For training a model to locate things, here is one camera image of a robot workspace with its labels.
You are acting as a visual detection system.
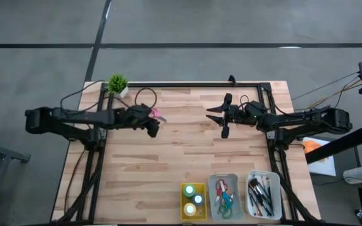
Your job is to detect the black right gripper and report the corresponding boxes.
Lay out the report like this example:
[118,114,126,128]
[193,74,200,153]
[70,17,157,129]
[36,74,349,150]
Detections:
[206,93,248,139]

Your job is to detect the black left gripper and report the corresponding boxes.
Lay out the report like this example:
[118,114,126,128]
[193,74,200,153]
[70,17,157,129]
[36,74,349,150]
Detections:
[123,104,156,129]

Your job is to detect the pink handled scissors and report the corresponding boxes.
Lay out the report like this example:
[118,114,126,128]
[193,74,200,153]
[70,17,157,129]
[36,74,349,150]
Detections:
[151,108,168,123]

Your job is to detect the red handled scissors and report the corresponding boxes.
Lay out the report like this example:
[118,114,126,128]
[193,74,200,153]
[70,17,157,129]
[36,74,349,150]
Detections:
[215,179,228,207]

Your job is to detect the black brush fluffy grey head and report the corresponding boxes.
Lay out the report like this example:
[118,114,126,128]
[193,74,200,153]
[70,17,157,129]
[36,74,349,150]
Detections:
[248,177,265,202]

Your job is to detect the green paint bottle white cap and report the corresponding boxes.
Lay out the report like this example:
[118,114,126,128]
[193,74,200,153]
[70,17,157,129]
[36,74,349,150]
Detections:
[183,184,197,198]

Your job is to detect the thin grey handled paintbrush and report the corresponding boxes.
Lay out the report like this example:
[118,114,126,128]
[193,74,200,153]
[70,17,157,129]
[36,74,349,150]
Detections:
[260,175,267,202]

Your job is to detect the blue handled scissors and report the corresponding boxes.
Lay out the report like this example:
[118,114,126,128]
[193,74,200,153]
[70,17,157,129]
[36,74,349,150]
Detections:
[220,191,234,210]

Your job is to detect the dark teal paint bottle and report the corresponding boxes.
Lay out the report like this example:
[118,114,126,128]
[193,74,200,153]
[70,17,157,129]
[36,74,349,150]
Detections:
[191,193,205,207]

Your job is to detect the yellow paint bottle white cap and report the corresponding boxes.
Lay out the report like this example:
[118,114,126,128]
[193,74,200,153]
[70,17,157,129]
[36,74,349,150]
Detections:
[183,202,197,217]

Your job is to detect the green plant white pot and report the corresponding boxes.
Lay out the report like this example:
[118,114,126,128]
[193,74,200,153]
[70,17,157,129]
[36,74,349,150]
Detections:
[106,74,129,99]

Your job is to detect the white plastic bin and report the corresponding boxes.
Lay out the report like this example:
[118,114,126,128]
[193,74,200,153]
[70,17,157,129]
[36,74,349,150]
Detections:
[245,169,283,220]
[207,173,245,222]

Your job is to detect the orange object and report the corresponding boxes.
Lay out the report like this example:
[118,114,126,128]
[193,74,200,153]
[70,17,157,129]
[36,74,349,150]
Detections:
[302,139,322,155]

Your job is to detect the yellow plastic slotted basket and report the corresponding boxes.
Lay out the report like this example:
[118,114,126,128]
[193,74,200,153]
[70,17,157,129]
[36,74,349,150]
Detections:
[180,182,208,221]

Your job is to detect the white sheet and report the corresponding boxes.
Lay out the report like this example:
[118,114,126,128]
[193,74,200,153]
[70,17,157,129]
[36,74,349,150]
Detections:
[302,136,337,177]

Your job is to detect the black beam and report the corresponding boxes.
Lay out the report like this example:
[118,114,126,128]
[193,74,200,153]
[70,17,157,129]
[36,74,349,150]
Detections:
[305,124,362,164]

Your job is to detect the white paper roll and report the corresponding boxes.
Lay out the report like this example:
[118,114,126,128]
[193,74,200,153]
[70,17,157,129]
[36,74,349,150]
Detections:
[343,165,362,185]

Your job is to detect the grey metal stand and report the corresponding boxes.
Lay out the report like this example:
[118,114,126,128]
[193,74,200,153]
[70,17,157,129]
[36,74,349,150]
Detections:
[0,136,31,226]

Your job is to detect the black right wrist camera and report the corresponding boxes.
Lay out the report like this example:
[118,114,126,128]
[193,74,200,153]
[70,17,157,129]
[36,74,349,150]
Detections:
[229,108,242,125]

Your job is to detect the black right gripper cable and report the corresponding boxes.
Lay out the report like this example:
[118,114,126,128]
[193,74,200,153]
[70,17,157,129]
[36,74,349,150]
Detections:
[238,94,295,117]

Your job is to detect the black aluminium rig frame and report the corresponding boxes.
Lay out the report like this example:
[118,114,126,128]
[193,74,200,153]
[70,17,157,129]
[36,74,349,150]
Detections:
[55,81,322,224]

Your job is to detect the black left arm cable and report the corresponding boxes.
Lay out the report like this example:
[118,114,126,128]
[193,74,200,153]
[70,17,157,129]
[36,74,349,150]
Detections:
[60,80,106,110]

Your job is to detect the brown cable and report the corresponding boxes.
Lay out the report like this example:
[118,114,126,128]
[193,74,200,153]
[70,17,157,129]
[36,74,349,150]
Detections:
[63,149,87,214]

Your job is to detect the black floor cable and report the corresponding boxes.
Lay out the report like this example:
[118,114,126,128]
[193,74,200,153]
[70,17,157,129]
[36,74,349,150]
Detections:
[295,84,354,114]
[292,71,361,102]

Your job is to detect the orange floor cable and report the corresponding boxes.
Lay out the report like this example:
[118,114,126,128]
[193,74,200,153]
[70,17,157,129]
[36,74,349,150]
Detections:
[303,78,362,110]

